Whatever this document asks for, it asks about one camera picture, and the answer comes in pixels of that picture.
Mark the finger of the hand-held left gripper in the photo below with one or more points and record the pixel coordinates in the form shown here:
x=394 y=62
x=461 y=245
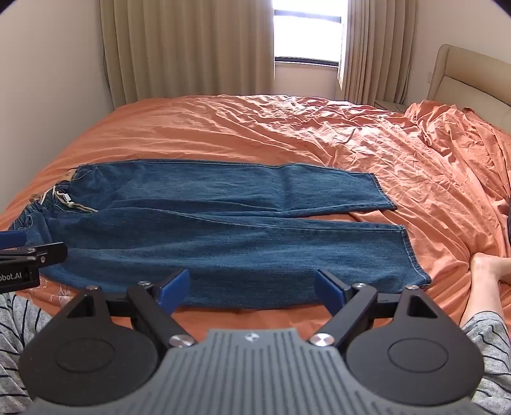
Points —
x=48 y=253
x=14 y=238

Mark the beige padded headboard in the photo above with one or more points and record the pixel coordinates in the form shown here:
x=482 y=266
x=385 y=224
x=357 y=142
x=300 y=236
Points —
x=467 y=76

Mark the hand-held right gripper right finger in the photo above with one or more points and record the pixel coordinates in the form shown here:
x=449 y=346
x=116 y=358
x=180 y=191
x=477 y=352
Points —
x=328 y=289

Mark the window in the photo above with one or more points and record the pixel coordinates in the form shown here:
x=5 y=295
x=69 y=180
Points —
x=307 y=30

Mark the person's grey striped clothing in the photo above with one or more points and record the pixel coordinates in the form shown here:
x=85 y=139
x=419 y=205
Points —
x=489 y=359

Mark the narrow beige curtain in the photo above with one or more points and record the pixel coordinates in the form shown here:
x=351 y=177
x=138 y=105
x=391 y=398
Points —
x=375 y=48

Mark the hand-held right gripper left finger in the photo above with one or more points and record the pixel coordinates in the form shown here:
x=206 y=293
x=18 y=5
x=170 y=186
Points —
x=174 y=285

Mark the bed with orange sheet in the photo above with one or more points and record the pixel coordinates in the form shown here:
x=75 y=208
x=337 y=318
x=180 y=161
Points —
x=279 y=127

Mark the wide beige curtain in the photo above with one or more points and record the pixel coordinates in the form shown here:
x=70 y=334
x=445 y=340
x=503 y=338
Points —
x=183 y=48

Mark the blue denim pants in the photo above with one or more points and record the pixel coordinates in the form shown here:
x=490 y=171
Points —
x=223 y=231

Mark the beige nightstand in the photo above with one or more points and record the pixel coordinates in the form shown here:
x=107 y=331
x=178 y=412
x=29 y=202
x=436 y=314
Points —
x=389 y=105

